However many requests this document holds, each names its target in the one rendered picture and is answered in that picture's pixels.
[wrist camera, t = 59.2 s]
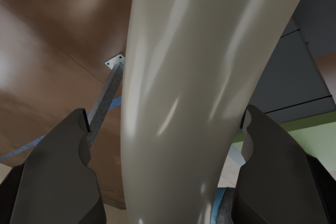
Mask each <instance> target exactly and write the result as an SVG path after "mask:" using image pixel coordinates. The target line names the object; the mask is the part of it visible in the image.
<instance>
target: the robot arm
mask: <svg viewBox="0 0 336 224"><path fill-rule="evenodd" d="M240 129H242V131H243V133H244V134H245V136H244V140H243V145H242V149H241V155H242V156H243V158H244V160H245V164H244V165H242V166H241V167H240V170H239V174H238V178H237V182H236V186H235V187H218V188H217V190H216V194H215V198H214V203H213V208H212V213H211V221H210V224H336V180H335V179H334V178H333V177H332V176H331V174H330V173H329V172H328V171H327V170H326V168H325V167H324V166H323V165H322V164H321V162H320V161H319V160H318V159H317V158H316V157H313V156H312V155H310V154H307V153H306V152H305V151H304V149H303V148H302V147H301V146H300V145H299V144H298V142H297V141H296V140H295V139H294V138H293V137H292V136H291V135H290V134H289V133H288V132H286V131H285V130H284V129H283V128H282V127H281V126H280V125H278V124H277V123H276V122H274V121H273V120H272V119H271V118H269V117H268V116H267V115H266V114H264V113H263V112H262V111H261V110H259V109H258V108H257V107H256V106H254V105H252V104H248V105H247V107H246V109H245V112H244V114H243V116H242V119H241V122H240ZM90 132H91V130H90V126H89V122H88V118H87V113H86V109H85V108H77V109H75V110H74V111H72V112H71V113H70V114H69V115H68V116H67V117H66V118H64V119H63V120H62V121H61V122H60V123H59V124H58V125H57V126H55V127H54V128H53V129H52V130H51V131H50V132H49V133H48V134H47V135H45V136H44V137H43V138H42V139H41V140H40V141H39V142H38V143H37V145H36V146H35V147H34V148H33V149H32V150H31V152H30V153H29V154H28V156H27V157H26V158H25V160H24V161H23V163H22V164H20V165H17V166H13V168H12V169H11V170H10V172H9V173H8V174H7V176H6V177H5V178H4V180H3V181H2V183H1V184H0V224H106V223H107V217H106V213H105V208H104V203H103V199H102V195H101V191H100V188H99V184H98V180H97V176H96V173H95V172H94V171H93V170H92V169H90V168H89V167H88V164H89V162H90V160H91V153H90V149H89V145H88V141H87V136H88V133H90Z"/></svg>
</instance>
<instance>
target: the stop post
mask: <svg viewBox="0 0 336 224"><path fill-rule="evenodd" d="M104 63H105V64H106V65H107V66H108V67H109V68H110V69H111V72H110V74H109V76H108V78H107V80H106V82H105V84H104V86H103V88H102V90H101V92H100V94H99V96H98V98H97V100H96V102H95V103H94V105H93V107H92V109H91V111H90V113H89V115H88V117H87V119H88V124H89V128H90V132H89V133H88V136H87V137H86V139H87V143H88V146H89V150H90V151H91V149H92V146H93V144H94V142H95V140H96V137H97V135H98V133H99V130H100V128H101V126H102V124H103V121H104V119H105V117H106V115H107V112H108V110H109V108H110V106H111V103H112V101H113V99H114V96H115V94H116V92H117V90H118V87H119V85H120V83H121V81H122V78H123V75H124V65H125V57H124V56H123V55H122V54H121V53H120V54H118V55H116V56H114V57H113V58H111V59H109V60H107V61H105V62H104Z"/></svg>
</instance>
